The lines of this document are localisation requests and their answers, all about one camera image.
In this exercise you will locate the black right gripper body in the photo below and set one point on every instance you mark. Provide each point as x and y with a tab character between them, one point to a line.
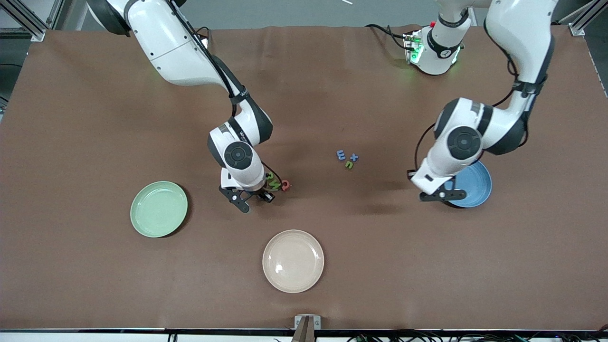
260	192

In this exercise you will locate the blue letter m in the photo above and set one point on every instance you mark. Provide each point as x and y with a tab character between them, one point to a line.
340	156

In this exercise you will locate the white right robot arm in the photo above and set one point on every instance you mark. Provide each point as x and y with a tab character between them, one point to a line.
166	47

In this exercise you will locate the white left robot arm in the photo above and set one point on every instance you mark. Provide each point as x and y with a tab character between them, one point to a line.
517	38

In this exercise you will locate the blue plate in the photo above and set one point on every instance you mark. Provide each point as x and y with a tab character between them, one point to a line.
477	187

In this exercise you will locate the pink letter Q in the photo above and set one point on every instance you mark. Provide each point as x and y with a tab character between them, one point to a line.
285	185

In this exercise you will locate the light green plate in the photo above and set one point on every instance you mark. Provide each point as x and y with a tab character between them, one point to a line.
159	209

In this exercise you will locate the beige plate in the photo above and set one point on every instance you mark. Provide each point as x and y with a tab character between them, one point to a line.
293	261

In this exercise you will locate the brown table cover sheet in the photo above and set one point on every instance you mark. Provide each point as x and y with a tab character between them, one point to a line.
95	118

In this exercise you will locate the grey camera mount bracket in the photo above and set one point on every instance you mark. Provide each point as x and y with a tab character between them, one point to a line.
307	323

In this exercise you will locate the aluminium frame post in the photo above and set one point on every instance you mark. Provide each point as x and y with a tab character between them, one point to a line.
582	21
33	23

